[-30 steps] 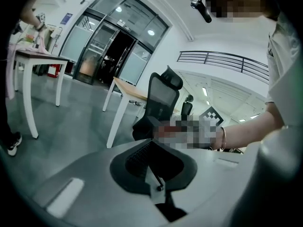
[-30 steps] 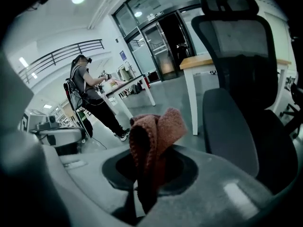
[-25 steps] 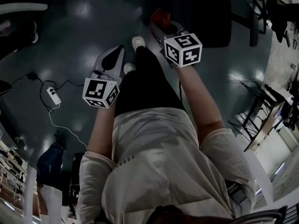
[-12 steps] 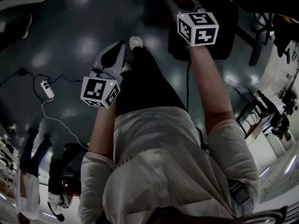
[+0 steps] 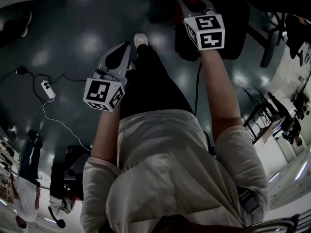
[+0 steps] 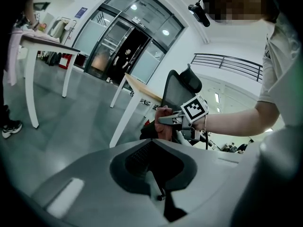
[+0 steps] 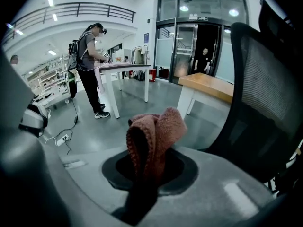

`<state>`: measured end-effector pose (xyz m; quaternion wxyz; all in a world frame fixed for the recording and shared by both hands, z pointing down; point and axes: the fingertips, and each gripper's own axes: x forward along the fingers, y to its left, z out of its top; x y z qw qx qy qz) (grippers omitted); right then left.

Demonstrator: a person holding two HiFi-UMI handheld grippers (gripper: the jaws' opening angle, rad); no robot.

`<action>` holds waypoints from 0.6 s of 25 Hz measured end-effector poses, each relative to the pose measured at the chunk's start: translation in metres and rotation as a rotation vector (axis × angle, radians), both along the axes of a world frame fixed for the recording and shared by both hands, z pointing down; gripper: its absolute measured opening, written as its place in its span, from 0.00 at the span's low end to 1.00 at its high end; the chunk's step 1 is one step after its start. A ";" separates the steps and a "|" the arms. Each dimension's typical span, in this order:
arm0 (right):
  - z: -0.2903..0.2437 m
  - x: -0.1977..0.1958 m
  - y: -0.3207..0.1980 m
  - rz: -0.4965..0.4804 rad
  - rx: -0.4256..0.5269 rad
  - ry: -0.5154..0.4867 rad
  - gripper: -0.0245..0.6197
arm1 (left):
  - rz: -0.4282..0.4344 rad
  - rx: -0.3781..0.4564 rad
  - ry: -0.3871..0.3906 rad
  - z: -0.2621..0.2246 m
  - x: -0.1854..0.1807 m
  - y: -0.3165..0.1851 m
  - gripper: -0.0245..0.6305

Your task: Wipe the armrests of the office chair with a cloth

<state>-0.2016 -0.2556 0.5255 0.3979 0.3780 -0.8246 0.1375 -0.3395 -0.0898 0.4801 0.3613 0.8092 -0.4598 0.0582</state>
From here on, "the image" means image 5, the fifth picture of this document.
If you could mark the black office chair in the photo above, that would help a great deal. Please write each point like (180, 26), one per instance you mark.
(226, 33)
(294, 38)

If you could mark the person's right shoe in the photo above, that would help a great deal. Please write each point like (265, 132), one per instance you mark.
(141, 40)

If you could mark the black chair armrest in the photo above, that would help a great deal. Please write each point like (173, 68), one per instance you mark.
(268, 52)
(184, 52)

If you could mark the person's white shirt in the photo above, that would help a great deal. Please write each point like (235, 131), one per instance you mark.
(170, 166)

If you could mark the person's left forearm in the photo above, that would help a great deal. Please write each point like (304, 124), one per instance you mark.
(107, 135)

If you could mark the storage shelf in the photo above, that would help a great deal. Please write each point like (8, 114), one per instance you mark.
(6, 159)

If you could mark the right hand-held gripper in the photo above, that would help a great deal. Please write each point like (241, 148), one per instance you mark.
(209, 33)

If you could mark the person's left shoe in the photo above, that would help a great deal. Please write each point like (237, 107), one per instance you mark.
(131, 66)

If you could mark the wooden desk black frame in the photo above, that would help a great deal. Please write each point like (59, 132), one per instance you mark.
(269, 132)

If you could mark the person's face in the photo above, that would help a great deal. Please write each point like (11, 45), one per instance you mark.
(175, 221)

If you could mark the person's right forearm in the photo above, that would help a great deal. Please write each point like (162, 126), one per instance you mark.
(218, 93)

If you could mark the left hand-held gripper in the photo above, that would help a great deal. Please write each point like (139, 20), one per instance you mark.
(97, 93)

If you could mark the black bag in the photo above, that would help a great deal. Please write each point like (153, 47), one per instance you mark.
(75, 161)

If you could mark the person's shoe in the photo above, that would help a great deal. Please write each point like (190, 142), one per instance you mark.
(141, 40)
(131, 66)

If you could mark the person's black trousers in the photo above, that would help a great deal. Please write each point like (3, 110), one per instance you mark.
(150, 86)

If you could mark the brown cardboard piece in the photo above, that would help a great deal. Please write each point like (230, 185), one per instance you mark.
(305, 21)

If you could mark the black head camera rig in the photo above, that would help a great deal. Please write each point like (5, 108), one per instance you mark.
(279, 223)

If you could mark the black power adapter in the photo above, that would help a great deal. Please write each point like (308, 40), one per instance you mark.
(21, 71)

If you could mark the white power strip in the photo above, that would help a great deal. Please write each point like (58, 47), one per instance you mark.
(48, 89)

